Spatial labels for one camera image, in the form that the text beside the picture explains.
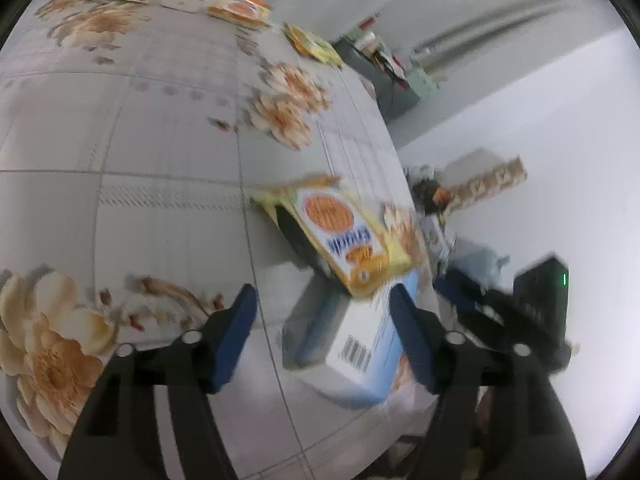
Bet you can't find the dark bag with orange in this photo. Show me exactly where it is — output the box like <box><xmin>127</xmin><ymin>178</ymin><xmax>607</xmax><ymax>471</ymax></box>
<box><xmin>411</xmin><ymin>179</ymin><xmax>452</xmax><ymax>217</ymax></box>

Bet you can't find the grey cabinet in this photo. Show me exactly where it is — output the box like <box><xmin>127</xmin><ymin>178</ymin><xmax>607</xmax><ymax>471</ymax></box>
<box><xmin>334</xmin><ymin>35</ymin><xmax>442</xmax><ymax>122</ymax></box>

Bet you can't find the yellow biscuit box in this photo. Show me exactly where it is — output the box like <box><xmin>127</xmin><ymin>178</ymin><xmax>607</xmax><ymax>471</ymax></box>
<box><xmin>249</xmin><ymin>174</ymin><xmax>412</xmax><ymax>297</ymax></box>

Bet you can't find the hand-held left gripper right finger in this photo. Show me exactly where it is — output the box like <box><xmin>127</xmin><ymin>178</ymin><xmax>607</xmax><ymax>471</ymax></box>
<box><xmin>390</xmin><ymin>285</ymin><xmax>587</xmax><ymax>480</ymax></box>

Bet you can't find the blue white box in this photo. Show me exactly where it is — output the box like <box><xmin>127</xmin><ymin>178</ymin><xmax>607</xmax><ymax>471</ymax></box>
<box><xmin>281</xmin><ymin>269</ymin><xmax>422</xmax><ymax>409</ymax></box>

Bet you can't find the green plastic basket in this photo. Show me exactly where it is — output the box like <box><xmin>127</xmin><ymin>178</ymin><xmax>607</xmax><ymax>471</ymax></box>
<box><xmin>407</xmin><ymin>67</ymin><xmax>442</xmax><ymax>97</ymax></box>

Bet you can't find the crumpled yellow packet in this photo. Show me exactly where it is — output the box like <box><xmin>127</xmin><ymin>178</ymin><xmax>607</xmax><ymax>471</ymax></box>
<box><xmin>284</xmin><ymin>22</ymin><xmax>344</xmax><ymax>69</ymax></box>

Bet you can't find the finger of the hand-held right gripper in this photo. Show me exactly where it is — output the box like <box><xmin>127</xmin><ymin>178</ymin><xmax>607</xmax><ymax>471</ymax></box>
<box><xmin>432</xmin><ymin>269</ymin><xmax>522</xmax><ymax>349</ymax></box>

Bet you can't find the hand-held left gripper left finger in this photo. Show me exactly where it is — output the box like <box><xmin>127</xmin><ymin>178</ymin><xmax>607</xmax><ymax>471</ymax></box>
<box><xmin>57</xmin><ymin>284</ymin><xmax>258</xmax><ymax>480</ymax></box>

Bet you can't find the blue water jug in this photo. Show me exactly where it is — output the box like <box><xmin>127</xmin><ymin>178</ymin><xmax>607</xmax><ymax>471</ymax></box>
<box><xmin>451</xmin><ymin>249</ymin><xmax>512</xmax><ymax>287</ymax></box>

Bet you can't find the orange snack packet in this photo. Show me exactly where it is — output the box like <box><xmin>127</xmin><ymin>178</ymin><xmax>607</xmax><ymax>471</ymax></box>
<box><xmin>207</xmin><ymin>0</ymin><xmax>274</xmax><ymax>29</ymax></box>

